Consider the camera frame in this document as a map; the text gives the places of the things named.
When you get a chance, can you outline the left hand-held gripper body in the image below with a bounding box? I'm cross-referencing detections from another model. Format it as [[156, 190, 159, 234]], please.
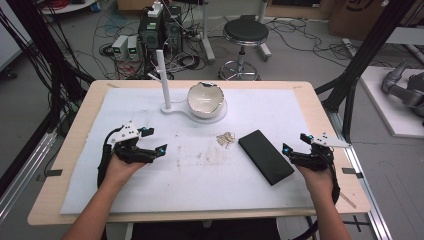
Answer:
[[106, 120, 156, 165]]

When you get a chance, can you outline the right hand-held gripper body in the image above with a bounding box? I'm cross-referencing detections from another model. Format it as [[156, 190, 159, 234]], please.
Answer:
[[292, 131, 352, 173]]

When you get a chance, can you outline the person's left hand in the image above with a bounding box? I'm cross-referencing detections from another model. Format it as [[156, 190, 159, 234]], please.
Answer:
[[102, 153, 148, 192]]

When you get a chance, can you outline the person's right hand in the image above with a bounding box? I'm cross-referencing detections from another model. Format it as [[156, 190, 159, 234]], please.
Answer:
[[296, 165, 335, 201]]

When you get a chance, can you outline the black rectangular case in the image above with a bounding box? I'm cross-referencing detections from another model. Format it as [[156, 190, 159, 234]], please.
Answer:
[[237, 129, 296, 187]]

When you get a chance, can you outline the black tape strip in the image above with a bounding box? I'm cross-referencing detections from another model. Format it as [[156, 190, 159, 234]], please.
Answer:
[[36, 168, 64, 183], [341, 167, 365, 180]]

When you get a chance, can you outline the beige tape strip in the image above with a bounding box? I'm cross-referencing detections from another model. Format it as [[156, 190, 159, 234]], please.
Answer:
[[339, 191, 358, 210]]

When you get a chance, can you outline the light wooden table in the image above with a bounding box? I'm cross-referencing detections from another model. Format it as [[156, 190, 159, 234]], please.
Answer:
[[27, 79, 372, 227]]

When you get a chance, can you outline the white foam mat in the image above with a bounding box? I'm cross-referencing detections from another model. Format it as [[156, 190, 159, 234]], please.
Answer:
[[59, 87, 316, 215]]

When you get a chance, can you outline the white eggshell-shaped bowl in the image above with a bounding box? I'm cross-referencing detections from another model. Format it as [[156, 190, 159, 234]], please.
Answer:
[[186, 81, 226, 120]]

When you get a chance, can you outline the black tape cross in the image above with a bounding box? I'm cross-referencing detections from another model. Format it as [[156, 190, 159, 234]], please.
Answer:
[[342, 214, 371, 233]]

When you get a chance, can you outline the white floor board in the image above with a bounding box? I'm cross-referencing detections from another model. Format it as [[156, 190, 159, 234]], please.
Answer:
[[359, 65, 424, 140]]

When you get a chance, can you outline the white power supply unit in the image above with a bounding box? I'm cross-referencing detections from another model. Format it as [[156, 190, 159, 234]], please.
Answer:
[[126, 34, 142, 62], [111, 34, 130, 62]]

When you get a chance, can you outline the person's dark clothing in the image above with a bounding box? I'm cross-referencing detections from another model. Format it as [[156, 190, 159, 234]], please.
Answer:
[[130, 217, 282, 240]]

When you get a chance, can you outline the black computer tower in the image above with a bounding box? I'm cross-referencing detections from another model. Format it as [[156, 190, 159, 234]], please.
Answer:
[[164, 4, 184, 53], [137, 6, 167, 55]]

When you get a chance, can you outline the white table leg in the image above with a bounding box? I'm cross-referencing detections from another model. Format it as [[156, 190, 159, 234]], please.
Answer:
[[199, 0, 217, 63], [255, 0, 273, 63]]

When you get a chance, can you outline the black round stool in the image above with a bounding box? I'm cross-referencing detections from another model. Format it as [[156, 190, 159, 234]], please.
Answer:
[[218, 14, 270, 82]]

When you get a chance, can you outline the white power strip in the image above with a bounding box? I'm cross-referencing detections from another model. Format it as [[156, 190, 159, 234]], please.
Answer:
[[147, 1, 165, 19]]

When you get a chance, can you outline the brown cardboard box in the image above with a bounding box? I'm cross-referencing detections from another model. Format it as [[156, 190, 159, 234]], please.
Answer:
[[327, 0, 388, 42]]

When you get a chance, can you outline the round white table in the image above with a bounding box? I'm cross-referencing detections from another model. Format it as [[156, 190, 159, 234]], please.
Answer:
[[39, 0, 98, 16]]

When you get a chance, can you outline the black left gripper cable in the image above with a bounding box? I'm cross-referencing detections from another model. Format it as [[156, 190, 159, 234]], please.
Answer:
[[96, 125, 125, 188]]

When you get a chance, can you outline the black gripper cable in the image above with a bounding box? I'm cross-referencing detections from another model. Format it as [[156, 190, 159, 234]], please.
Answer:
[[96, 125, 125, 188], [293, 156, 342, 240]]

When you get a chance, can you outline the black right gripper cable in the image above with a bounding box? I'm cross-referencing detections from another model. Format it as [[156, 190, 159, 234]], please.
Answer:
[[293, 156, 342, 240]]

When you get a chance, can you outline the white jewelry stand with post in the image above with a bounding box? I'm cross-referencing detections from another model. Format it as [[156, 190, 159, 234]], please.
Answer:
[[147, 49, 229, 125]]

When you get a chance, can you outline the beige bead bracelet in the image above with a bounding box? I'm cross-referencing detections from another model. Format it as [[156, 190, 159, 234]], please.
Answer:
[[215, 131, 237, 149]]

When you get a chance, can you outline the aluminium rail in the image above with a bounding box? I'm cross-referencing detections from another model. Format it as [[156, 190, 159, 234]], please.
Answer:
[[327, 109, 395, 240], [0, 130, 58, 222]]

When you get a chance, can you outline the tangle of black floor cables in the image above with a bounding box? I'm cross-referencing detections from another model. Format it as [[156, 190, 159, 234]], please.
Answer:
[[266, 16, 394, 69]]

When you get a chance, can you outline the black frame post with cables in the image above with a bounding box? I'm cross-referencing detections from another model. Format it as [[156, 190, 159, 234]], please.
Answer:
[[0, 0, 97, 136]]

